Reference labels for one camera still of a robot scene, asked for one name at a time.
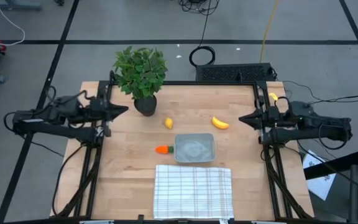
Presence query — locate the green plant in black pot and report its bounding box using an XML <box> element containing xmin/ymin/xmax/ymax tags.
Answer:
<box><xmin>112</xmin><ymin>45</ymin><xmax>169</xmax><ymax>118</ymax></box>

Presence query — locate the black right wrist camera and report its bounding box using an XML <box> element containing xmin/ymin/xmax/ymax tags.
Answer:
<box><xmin>290</xmin><ymin>101</ymin><xmax>315</xmax><ymax>124</ymax></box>

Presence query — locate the black perforated computer case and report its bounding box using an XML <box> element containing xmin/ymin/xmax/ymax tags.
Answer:
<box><xmin>195</xmin><ymin>63</ymin><xmax>277</xmax><ymax>83</ymax></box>

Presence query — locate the white checked dish towel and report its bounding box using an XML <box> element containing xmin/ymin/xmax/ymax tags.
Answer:
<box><xmin>153</xmin><ymin>164</ymin><xmax>235</xmax><ymax>220</ymax></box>

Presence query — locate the orange toy carrot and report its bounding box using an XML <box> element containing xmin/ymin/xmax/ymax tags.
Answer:
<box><xmin>154</xmin><ymin>145</ymin><xmax>175</xmax><ymax>155</ymax></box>

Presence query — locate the yellow toy banana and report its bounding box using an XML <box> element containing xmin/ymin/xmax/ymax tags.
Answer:
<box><xmin>211</xmin><ymin>116</ymin><xmax>230</xmax><ymax>130</ymax></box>

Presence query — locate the coiled black cable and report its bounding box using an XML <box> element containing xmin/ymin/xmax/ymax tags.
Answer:
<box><xmin>188</xmin><ymin>0</ymin><xmax>216</xmax><ymax>67</ymax></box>

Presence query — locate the white floor cable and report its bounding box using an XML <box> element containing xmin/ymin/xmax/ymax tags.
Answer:
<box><xmin>0</xmin><ymin>0</ymin><xmax>26</xmax><ymax>47</ymax></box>

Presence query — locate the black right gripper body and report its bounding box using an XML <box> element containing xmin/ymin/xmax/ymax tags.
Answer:
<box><xmin>255</xmin><ymin>93</ymin><xmax>291</xmax><ymax>144</ymax></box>

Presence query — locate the black metal table frame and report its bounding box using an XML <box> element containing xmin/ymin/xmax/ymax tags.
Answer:
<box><xmin>50</xmin><ymin>70</ymin><xmax>315</xmax><ymax>224</ymax></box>

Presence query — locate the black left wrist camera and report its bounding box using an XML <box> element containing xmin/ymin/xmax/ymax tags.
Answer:
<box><xmin>54</xmin><ymin>95</ymin><xmax>81</xmax><ymax>116</ymax></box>

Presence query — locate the white printed paper sheet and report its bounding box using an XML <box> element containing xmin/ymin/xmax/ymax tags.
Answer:
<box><xmin>302</xmin><ymin>149</ymin><xmax>337</xmax><ymax>202</ymax></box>

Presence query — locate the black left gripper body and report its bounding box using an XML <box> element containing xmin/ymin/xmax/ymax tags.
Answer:
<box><xmin>80</xmin><ymin>92</ymin><xmax>114</xmax><ymax>138</ymax></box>

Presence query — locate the black floor beam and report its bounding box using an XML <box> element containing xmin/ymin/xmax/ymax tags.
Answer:
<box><xmin>303</xmin><ymin>149</ymin><xmax>358</xmax><ymax>180</ymax></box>

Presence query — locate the grey plastic tupperware container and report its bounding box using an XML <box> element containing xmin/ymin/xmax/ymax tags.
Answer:
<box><xmin>174</xmin><ymin>133</ymin><xmax>216</xmax><ymax>164</ymax></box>

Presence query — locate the tangled black cable bundle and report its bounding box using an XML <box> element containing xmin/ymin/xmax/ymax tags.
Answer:
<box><xmin>178</xmin><ymin>0</ymin><xmax>220</xmax><ymax>16</ymax></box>

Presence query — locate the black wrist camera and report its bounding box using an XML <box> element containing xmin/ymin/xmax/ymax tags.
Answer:
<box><xmin>290</xmin><ymin>101</ymin><xmax>315</xmax><ymax>124</ymax></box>
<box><xmin>54</xmin><ymin>95</ymin><xmax>81</xmax><ymax>116</ymax></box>

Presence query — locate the yellow floor cable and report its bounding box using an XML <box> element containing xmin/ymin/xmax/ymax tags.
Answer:
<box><xmin>259</xmin><ymin>0</ymin><xmax>280</xmax><ymax>63</ymax></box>

